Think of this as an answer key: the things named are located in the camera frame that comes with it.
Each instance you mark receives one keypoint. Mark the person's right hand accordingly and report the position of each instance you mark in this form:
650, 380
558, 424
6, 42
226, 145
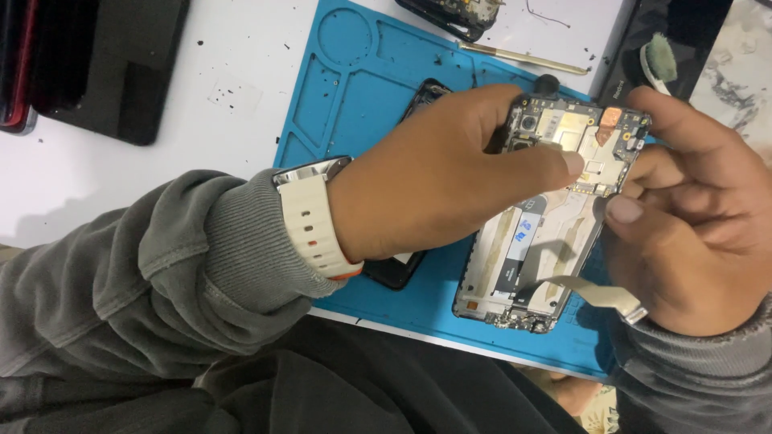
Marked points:
705, 241

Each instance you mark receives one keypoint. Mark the white cleaning brush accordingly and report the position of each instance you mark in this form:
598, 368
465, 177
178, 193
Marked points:
658, 60

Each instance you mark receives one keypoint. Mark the opened phone frame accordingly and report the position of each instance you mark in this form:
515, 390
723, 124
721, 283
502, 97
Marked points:
512, 271

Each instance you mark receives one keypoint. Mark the person's dark trousers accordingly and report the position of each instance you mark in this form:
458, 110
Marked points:
362, 386

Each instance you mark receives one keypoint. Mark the marble patterned slab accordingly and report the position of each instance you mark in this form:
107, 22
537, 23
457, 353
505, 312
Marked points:
739, 78

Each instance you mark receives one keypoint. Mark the black phone box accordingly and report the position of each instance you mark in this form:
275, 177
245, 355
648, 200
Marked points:
663, 30

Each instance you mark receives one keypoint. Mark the black suction cup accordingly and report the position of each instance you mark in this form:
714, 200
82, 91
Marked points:
547, 85

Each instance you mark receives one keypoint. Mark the black phone back cover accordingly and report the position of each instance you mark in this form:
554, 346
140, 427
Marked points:
395, 271

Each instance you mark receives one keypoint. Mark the person's left hand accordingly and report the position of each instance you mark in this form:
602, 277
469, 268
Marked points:
422, 187

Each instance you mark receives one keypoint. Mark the blue silicone repair mat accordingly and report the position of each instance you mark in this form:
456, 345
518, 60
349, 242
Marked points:
362, 96

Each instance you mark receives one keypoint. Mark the phone motherboard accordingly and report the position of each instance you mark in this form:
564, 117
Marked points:
609, 150

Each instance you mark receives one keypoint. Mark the large black phone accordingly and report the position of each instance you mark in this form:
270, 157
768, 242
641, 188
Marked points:
102, 66

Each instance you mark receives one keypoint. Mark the red edged phone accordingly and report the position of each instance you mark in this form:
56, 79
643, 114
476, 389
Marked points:
15, 66

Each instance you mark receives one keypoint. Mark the gold metal spudger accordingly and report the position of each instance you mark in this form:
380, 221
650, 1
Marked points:
518, 57

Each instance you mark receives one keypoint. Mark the dismantled black phone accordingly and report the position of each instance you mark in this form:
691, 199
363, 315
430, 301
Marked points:
452, 15

